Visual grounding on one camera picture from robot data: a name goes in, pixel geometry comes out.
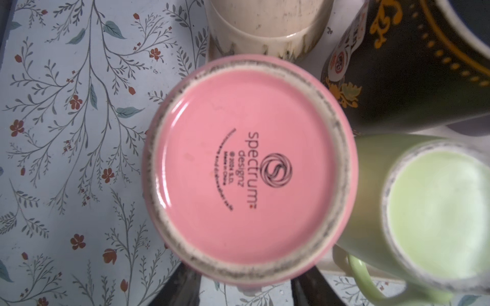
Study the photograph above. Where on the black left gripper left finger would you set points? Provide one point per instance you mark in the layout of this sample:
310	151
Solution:
182	289

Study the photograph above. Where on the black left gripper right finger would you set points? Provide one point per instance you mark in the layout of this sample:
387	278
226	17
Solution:
311	288

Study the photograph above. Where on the light green mug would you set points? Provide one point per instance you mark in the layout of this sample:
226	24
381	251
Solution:
419	228

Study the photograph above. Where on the pink ceramic mug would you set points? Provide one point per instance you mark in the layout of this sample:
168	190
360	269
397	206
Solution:
250	170

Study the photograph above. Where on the black floral mug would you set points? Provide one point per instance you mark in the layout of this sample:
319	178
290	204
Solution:
404	66

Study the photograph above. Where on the beige plastic tray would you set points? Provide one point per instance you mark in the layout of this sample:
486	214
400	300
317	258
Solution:
343	12

